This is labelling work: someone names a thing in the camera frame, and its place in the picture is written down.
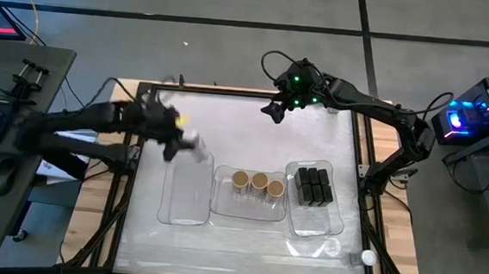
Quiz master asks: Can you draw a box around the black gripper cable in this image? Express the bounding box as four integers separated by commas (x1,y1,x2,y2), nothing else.
259,48,303,84

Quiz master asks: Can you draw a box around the black desk clamp mount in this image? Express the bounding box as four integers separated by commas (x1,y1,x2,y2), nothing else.
0,56,53,103

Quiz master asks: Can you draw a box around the yellow floor cable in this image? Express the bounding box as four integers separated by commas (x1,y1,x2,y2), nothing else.
3,0,43,46

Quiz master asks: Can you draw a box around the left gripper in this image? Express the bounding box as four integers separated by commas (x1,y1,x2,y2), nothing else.
152,104,203,165

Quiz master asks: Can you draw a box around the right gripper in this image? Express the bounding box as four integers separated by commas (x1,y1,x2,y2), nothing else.
258,58,326,128

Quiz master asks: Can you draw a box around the black desk caster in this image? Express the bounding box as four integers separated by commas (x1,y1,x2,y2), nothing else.
11,228,30,245

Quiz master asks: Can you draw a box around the brown paper cup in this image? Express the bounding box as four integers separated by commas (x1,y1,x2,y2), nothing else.
230,169,251,197
264,178,288,205

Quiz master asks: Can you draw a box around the black computer mouse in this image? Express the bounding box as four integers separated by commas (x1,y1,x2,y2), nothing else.
0,157,20,199

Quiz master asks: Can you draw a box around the black computer tower with lights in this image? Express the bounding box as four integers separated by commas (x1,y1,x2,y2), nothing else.
429,72,489,150

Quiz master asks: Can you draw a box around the clear plastic bin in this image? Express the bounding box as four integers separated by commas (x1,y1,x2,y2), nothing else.
155,147,217,229
208,164,291,224
280,156,350,240

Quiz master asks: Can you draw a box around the black shoulder cable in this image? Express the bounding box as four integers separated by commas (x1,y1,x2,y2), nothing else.
418,89,455,122

